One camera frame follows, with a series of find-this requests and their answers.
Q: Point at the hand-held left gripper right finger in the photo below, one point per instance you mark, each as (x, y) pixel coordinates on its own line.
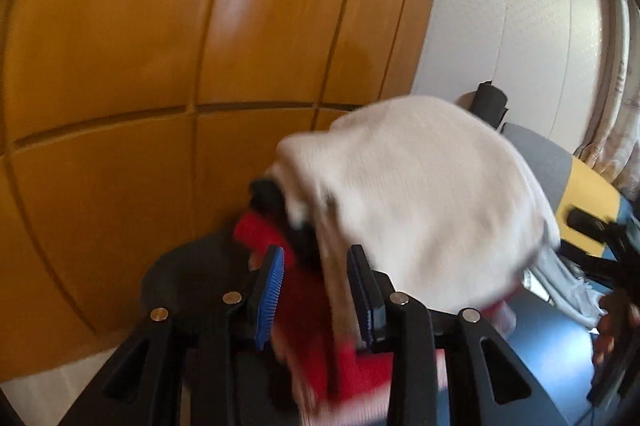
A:
(361, 301)

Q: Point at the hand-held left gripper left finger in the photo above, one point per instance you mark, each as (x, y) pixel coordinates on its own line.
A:
(269, 301)

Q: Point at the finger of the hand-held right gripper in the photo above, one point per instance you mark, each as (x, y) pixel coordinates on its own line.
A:
(590, 263)
(587, 221)

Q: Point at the beige knit sweater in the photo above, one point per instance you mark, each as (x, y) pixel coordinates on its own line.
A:
(425, 206)

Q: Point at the person's right hand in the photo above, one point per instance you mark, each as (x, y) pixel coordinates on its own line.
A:
(609, 313)

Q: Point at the grey garment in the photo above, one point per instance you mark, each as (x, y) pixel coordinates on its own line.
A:
(570, 291)

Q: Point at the grey yellow blue armchair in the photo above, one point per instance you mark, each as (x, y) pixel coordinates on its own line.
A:
(590, 186)

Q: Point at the folded red garment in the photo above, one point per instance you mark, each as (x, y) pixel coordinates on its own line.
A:
(310, 316)

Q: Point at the folded black garment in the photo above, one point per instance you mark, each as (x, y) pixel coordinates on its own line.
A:
(270, 206)

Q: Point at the patterned beige curtain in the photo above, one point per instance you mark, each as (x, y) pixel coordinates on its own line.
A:
(617, 106)

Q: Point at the black rolled mat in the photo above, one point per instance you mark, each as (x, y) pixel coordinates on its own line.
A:
(489, 103)

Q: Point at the wooden wardrobe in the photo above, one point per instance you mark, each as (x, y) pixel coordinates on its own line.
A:
(150, 56)

